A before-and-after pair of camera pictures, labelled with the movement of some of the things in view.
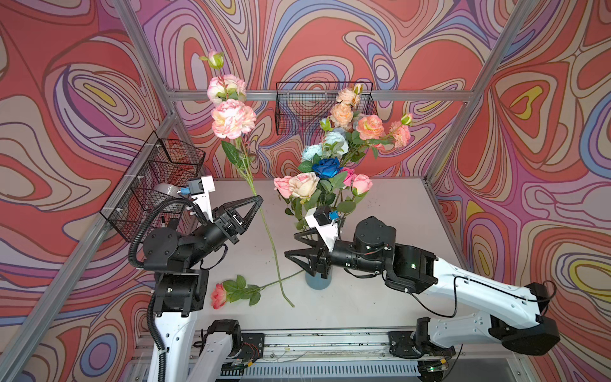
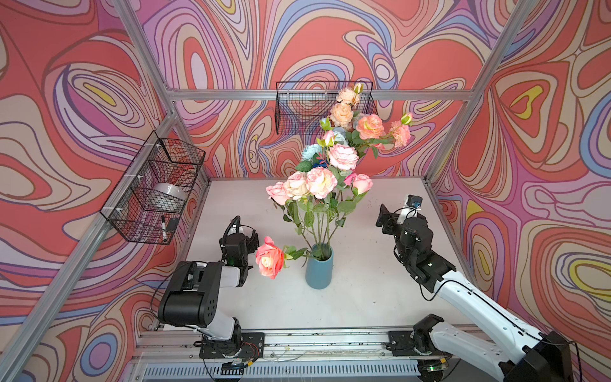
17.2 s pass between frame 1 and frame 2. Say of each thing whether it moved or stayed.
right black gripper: moved
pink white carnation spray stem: moved
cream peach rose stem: stayed
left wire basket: stayed
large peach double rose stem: stayed
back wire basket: stayed
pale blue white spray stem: stayed
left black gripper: moved
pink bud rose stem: moved
